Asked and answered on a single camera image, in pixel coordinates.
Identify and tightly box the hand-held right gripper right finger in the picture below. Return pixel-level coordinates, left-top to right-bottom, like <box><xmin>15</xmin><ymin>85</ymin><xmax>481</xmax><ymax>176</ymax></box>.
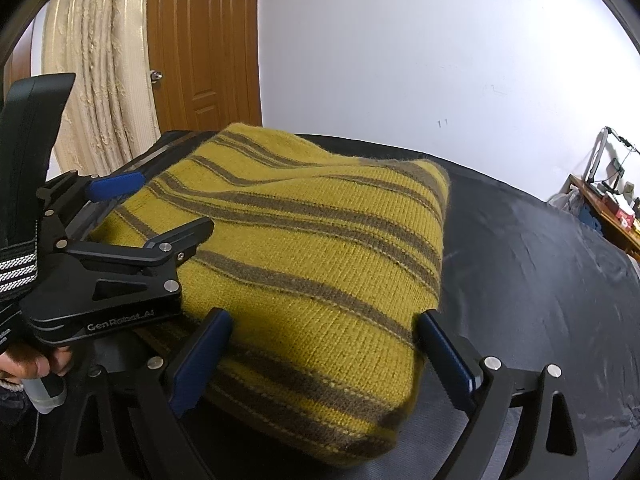
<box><xmin>416</xmin><ymin>310</ymin><xmax>616</xmax><ymax>480</ymax></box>

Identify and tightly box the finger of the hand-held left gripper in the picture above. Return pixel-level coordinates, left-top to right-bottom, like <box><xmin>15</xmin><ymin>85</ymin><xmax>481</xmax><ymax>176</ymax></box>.
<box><xmin>52</xmin><ymin>216</ymin><xmax>216</xmax><ymax>311</ymax></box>
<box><xmin>37</xmin><ymin>170</ymin><xmax>147</xmax><ymax>207</ymax></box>

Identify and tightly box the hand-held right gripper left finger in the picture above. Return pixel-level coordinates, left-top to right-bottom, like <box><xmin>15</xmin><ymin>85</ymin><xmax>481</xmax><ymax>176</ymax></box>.
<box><xmin>30</xmin><ymin>308</ymin><xmax>235</xmax><ymax>480</ymax></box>

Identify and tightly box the yellow striped knit sweater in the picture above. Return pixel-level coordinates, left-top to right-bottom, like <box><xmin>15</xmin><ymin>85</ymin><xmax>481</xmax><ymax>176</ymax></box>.
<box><xmin>89</xmin><ymin>122</ymin><xmax>452</xmax><ymax>469</ymax></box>

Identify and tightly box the person's left hand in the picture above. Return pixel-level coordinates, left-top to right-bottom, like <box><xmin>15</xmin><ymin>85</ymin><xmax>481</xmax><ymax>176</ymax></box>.
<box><xmin>0</xmin><ymin>346</ymin><xmax>77</xmax><ymax>381</ymax></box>

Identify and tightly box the dark grey sheet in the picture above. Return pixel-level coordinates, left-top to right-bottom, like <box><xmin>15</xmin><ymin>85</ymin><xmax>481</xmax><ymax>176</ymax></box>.
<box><xmin>65</xmin><ymin>130</ymin><xmax>640</xmax><ymax>480</ymax></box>

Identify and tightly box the cream ribbed curtain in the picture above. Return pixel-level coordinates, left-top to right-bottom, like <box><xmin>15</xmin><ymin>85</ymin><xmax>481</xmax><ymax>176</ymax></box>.
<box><xmin>40</xmin><ymin>0</ymin><xmax>162</xmax><ymax>177</ymax></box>

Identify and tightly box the brown wooden door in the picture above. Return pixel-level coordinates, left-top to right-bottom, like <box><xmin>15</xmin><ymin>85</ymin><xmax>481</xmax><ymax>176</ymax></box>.
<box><xmin>146</xmin><ymin>0</ymin><xmax>264</xmax><ymax>134</ymax></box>

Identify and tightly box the white plastic bag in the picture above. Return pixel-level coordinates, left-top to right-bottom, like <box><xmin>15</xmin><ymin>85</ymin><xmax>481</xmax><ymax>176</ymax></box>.
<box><xmin>547</xmin><ymin>186</ymin><xmax>587</xmax><ymax>217</ymax></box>

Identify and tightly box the cluttered wooden desk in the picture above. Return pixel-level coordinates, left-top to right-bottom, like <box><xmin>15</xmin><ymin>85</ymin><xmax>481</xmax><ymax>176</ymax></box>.
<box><xmin>567</xmin><ymin>174</ymin><xmax>640</xmax><ymax>267</ymax></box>

